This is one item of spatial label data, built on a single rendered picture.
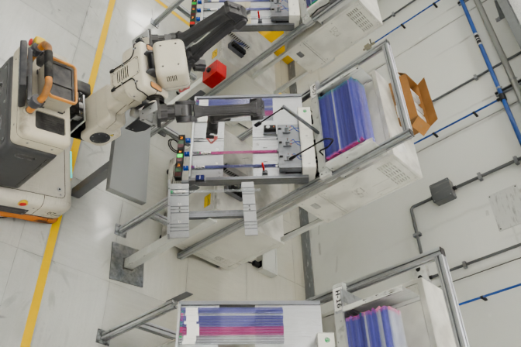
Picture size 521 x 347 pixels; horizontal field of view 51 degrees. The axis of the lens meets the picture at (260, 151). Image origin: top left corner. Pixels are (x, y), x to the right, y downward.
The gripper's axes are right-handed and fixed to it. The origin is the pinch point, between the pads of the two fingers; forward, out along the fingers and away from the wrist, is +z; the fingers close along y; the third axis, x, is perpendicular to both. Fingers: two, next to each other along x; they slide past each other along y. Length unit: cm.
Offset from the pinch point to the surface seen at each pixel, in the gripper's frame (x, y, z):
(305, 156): -56, -11, 0
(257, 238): -36, -22, 80
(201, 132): 6.5, 16.5, 16.2
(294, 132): -50, 10, 3
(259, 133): -29.7, 14.6, 11.6
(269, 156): -35.8, -4.3, 10.5
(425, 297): -103, -105, -21
